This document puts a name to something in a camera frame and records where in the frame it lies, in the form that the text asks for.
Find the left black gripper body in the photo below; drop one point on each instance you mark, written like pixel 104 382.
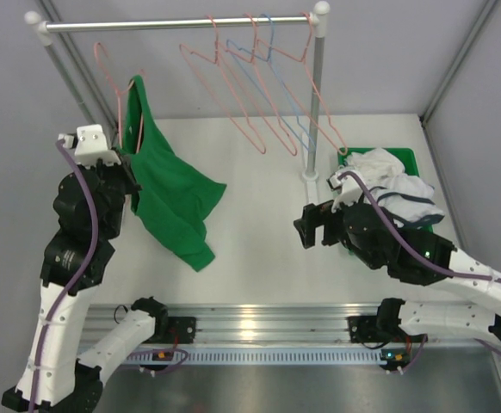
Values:
pixel 119 173

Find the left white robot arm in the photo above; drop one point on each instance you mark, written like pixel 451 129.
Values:
pixel 58 378

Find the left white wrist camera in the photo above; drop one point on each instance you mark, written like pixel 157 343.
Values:
pixel 90 146

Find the pink wire hanger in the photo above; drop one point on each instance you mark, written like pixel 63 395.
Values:
pixel 249 60
pixel 101 53
pixel 311 60
pixel 223 85

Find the green plastic bin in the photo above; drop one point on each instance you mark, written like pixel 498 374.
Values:
pixel 422 226

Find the silver clothes rack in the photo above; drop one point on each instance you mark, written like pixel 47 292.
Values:
pixel 45 24

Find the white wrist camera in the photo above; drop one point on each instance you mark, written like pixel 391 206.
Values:
pixel 343 181
pixel 90 146

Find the green tank top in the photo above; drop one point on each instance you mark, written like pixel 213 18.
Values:
pixel 175 198

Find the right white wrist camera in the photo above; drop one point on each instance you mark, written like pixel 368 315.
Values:
pixel 343 181

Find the white slotted cable duct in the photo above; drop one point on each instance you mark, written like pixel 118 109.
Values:
pixel 271 356

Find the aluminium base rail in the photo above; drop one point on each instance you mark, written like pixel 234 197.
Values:
pixel 327 324

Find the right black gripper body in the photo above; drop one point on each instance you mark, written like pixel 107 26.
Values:
pixel 362 255

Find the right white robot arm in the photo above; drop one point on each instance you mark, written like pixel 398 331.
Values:
pixel 416 257

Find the blue wire hanger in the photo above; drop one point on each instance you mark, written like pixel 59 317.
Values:
pixel 303 138

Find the white clothes pile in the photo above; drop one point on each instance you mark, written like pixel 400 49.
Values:
pixel 388 180

